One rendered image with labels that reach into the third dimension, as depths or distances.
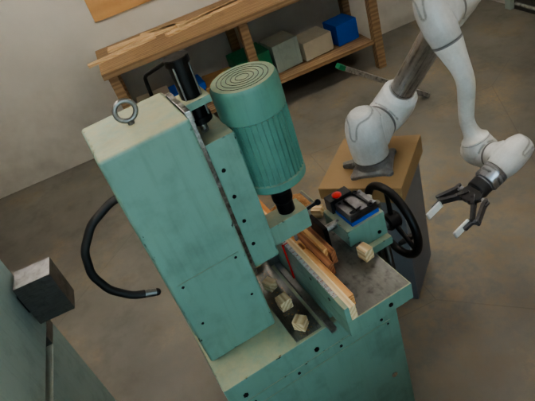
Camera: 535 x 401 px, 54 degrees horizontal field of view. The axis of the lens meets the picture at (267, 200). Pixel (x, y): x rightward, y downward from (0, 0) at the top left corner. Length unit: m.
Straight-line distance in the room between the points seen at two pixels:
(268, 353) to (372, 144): 1.00
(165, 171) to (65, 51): 3.45
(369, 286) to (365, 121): 0.84
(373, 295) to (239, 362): 0.43
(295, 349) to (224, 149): 0.62
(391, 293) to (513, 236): 1.51
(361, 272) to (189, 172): 0.60
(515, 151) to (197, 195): 1.15
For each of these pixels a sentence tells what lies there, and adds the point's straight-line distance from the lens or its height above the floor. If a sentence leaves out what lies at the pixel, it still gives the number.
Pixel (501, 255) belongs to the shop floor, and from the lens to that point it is 2.81.
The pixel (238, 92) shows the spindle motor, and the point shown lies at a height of 1.50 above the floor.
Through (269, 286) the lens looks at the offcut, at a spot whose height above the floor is 0.83.
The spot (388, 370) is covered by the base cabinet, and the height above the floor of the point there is 0.44.
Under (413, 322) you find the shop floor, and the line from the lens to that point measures 2.55.
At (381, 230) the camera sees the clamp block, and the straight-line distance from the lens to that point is 1.66.
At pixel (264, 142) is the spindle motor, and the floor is 1.36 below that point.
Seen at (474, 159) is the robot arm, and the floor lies 0.79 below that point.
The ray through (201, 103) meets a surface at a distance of 1.26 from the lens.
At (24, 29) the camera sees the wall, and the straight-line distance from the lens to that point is 4.57.
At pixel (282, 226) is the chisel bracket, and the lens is 1.52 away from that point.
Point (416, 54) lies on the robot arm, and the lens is 2.08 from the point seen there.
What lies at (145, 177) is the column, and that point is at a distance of 1.20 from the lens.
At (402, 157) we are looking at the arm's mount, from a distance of 2.31.
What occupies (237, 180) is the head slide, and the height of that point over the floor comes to 1.29.
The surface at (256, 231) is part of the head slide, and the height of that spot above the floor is 1.12.
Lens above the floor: 2.01
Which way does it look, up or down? 36 degrees down
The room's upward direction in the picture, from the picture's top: 20 degrees counter-clockwise
